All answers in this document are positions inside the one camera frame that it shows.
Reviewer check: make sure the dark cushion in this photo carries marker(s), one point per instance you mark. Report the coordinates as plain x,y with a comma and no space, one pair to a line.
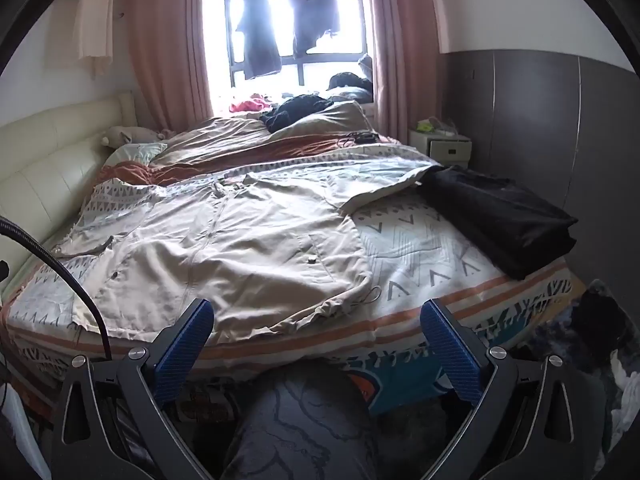
350,82

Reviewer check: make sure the white hanging cloth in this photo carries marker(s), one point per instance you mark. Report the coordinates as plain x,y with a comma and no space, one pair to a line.
92,25

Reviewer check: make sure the dark hanging garment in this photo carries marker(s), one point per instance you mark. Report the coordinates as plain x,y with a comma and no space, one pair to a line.
315,15
257,40

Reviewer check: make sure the cream padded headboard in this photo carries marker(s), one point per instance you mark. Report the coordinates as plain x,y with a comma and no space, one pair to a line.
45,170

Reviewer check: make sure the brown beige duvet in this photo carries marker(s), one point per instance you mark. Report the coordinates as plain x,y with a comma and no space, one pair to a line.
250,135

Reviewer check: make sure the black folded clothes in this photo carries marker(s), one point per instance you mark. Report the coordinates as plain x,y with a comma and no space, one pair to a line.
500,220

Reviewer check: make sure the patterned bed sheet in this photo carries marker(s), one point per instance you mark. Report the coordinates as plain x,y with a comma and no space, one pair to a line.
425,255

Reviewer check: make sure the beige jacket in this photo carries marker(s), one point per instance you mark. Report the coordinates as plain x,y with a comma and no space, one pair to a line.
240,240

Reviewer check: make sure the black clothes pile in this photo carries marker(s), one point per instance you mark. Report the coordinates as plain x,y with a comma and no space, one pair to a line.
295,110

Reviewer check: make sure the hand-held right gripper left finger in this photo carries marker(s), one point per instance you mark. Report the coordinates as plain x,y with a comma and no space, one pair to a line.
185,347

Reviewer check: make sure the red cloth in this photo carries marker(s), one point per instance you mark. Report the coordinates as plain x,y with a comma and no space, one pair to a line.
247,105

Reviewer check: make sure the light pillow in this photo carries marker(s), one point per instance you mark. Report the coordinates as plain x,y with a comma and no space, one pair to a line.
140,151

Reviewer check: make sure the plush toy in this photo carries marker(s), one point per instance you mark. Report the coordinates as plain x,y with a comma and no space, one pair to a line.
122,135

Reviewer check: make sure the person's leg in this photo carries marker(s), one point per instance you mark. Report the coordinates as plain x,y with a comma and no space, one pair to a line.
300,425

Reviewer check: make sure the white nightstand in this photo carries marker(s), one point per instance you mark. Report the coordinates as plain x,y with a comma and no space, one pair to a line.
447,149

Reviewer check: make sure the window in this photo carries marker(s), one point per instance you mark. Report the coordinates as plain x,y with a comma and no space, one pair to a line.
220,35

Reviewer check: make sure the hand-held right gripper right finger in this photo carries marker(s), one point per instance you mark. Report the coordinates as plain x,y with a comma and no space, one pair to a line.
450,352

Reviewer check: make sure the pink curtain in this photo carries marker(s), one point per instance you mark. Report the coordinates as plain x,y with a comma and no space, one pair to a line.
165,50
405,60

